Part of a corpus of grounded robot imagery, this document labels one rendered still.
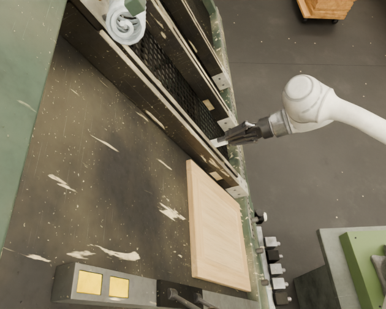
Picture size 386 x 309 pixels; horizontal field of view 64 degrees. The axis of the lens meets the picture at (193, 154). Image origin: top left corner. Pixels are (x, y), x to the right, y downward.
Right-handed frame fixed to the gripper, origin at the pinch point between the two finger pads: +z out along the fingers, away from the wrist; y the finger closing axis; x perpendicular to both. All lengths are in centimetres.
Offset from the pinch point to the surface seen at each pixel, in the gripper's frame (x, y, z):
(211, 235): 33.5, -1.9, 6.7
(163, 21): -29.2, 35.6, 2.3
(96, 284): 54, 52, 4
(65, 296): 56, 57, 5
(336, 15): -249, -190, -94
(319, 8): -248, -169, -77
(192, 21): -60, 10, 2
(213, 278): 46.9, -0.3, 6.3
